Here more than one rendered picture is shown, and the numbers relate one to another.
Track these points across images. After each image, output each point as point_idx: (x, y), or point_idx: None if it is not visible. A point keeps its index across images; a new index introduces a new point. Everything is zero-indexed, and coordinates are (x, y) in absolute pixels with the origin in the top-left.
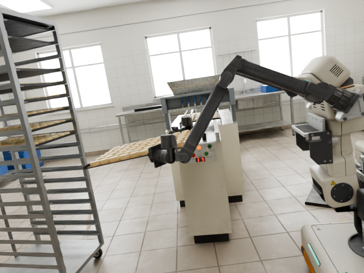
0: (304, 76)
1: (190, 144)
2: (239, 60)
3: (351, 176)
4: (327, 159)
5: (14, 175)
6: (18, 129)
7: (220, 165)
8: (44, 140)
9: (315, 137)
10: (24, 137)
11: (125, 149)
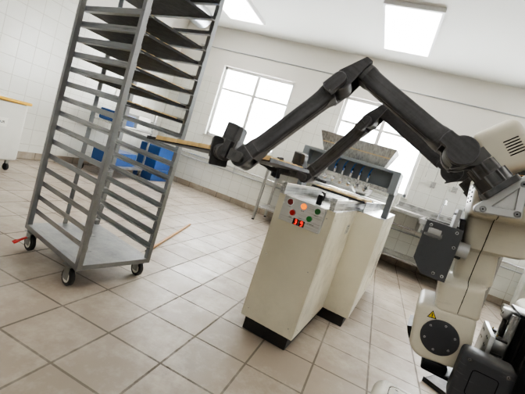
0: None
1: (254, 145)
2: (366, 65)
3: (465, 320)
4: (438, 272)
5: (96, 126)
6: None
7: (319, 244)
8: (141, 105)
9: (434, 229)
10: (121, 87)
11: None
